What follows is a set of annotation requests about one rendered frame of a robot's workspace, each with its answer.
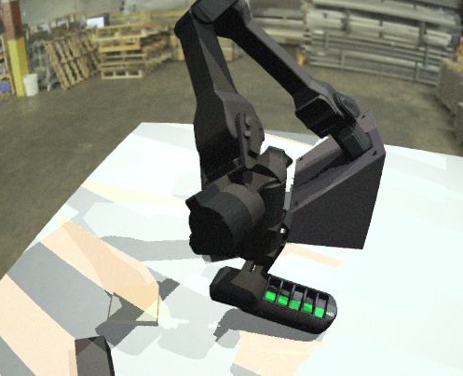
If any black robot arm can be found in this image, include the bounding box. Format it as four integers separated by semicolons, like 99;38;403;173
173;0;374;259

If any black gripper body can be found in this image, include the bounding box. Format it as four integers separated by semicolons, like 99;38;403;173
209;209;294;311

